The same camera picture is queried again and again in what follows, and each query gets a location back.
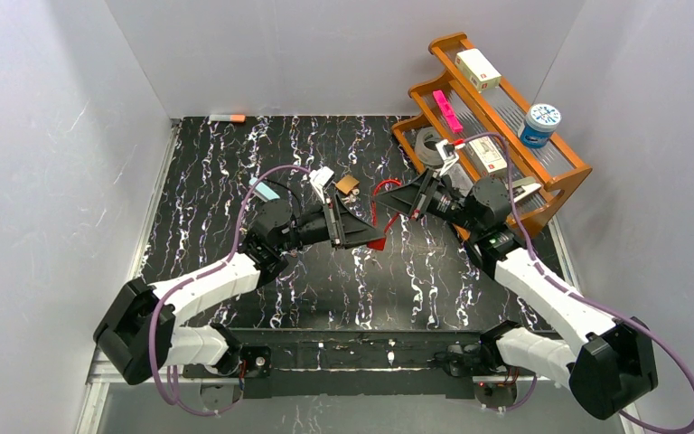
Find red cable padlock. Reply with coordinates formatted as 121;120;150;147
370;178;403;251

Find silver brass-lock keys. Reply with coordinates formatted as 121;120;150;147
342;188;360;204

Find brass padlock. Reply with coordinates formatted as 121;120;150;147
335;175;360;196

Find black cable padlock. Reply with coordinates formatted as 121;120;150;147
265;179;300;203

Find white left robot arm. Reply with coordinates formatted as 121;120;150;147
93;198;385;385

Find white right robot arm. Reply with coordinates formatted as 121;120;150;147
374;170;659;420

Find white red staple box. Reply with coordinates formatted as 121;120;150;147
465;136;507;177

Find orange wooden shelf rack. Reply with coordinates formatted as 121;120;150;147
391;32;593;241

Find teal white eraser block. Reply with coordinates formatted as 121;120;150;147
249;177;280;203

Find pink highlighter marker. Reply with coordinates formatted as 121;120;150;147
432;90;464;134

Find blue white round jar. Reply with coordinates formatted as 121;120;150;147
517;103;562;148

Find white box top shelf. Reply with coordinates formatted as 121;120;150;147
455;49;502;93

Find orange grey marker pen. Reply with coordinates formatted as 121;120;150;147
208;114;247;124

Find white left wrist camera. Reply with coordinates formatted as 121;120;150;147
307;166;334;203

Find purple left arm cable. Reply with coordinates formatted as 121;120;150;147
147;165;314;418

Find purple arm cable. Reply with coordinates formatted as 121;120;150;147
147;165;314;418
460;132;694;434

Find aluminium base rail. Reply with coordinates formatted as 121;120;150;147
74;338;648;434

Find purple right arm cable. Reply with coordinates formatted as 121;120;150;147
460;132;694;434

